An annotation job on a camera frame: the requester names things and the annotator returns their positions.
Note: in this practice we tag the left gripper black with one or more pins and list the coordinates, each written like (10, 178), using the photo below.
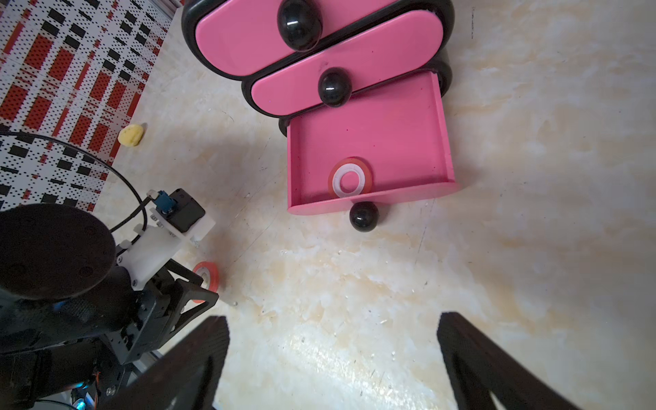
(160, 311)

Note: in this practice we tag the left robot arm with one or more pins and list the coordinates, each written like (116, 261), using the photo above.
(78, 310)

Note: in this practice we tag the small yellow foam piece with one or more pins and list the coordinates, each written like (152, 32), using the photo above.
(131, 135)

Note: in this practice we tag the red tape roll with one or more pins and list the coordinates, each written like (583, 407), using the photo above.
(350, 165)
(209, 273)

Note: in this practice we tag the black drawer cabinet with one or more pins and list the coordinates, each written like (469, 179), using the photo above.
(292, 57)

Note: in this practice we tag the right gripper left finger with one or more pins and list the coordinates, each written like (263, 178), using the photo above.
(187, 377)

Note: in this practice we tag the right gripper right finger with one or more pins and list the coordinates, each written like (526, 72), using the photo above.
(480, 371)

